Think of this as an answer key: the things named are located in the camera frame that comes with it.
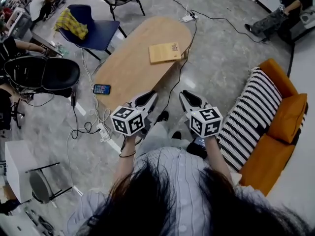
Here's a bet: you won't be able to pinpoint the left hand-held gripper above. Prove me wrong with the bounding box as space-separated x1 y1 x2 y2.
110 90 158 137

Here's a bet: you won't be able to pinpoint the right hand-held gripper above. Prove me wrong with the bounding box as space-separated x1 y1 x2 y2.
179 90 224 138

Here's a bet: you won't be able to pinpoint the yellow book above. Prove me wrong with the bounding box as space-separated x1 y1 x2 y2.
148 42 182 65

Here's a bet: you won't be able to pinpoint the orange sofa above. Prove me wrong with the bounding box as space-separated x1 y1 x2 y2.
216 59 308 196

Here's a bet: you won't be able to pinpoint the person's right forearm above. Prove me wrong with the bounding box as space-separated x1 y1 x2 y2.
204 136 233 181

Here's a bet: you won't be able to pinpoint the person's left forearm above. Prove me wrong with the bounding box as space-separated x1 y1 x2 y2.
114 134 142 181

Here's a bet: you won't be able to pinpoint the wooden coffee table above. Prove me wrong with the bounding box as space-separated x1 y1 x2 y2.
94 16 192 113

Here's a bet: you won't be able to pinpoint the black-and-white striped cushion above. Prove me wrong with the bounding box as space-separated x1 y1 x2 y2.
218 67 283 173

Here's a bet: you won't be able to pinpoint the person's grey jeans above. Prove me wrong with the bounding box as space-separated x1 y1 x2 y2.
137 121 188 154

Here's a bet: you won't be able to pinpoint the smartphone with lit screen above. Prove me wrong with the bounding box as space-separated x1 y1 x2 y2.
93 84 111 95

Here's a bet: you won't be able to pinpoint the black waist pouch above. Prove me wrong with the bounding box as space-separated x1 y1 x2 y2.
186 136 209 159

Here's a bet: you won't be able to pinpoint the long white power strip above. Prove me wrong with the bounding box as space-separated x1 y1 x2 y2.
95 123 121 152

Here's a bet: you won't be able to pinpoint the person's striped blue shirt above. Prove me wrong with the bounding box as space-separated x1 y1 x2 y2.
67 146 279 236

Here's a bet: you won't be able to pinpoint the blue chair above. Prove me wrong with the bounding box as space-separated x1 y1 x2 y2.
59 4 127 61

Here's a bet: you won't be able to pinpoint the black office chair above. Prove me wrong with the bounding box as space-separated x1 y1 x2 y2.
3 57 81 98

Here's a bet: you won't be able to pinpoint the orange zippered cushion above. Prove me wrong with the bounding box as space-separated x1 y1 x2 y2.
267 93 308 145

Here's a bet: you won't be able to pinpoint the yellow plaid cloth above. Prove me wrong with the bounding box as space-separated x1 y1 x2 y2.
54 8 89 40

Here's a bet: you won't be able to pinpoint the black metal stool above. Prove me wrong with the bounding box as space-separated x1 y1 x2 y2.
26 162 74 204

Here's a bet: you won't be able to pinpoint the white box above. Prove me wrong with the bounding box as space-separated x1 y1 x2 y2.
4 140 32 204

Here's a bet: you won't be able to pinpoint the white cables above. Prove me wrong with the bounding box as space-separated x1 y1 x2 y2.
81 49 111 132

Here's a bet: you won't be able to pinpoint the black phone cable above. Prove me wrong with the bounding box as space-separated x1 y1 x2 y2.
70 92 101 140

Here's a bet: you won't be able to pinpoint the long black floor cable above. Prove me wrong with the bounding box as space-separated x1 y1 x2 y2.
191 10 269 44

